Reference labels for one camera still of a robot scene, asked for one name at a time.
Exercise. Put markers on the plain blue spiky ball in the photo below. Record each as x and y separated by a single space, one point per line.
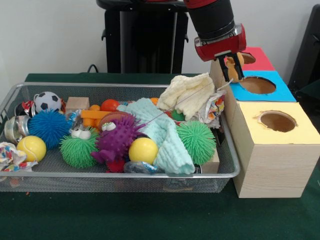
48 127

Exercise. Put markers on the small soccer ball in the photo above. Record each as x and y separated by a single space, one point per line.
47 101

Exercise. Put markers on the yellow tennis ball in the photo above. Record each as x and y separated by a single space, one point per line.
32 148

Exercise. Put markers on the cream waffle cloth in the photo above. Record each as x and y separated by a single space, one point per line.
185 95

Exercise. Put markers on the multicoloured patterned cloth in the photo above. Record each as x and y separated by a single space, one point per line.
12 157

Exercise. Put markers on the plain green spiky ball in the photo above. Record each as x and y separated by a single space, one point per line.
197 138

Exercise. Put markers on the dark green tablecloth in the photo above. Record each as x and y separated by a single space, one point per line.
150 217

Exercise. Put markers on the mint green waffle cloth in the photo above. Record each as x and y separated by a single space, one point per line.
165 140

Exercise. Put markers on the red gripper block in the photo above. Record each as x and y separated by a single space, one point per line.
220 48

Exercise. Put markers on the wooden box with three holes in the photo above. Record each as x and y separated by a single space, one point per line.
275 170

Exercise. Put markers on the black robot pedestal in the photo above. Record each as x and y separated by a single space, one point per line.
145 45

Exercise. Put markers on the clear mesh bin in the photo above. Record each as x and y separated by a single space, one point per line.
225 160

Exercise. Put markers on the smooth yellow ball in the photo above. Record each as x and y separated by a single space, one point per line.
143 151

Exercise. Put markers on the black upright panel stand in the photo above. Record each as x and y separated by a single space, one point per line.
307 50

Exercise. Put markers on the purple spiky toy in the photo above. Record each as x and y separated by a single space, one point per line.
117 142

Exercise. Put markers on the green spiky ball with eyes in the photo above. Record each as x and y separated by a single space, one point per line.
77 152

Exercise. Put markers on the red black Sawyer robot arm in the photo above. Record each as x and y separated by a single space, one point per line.
212 17

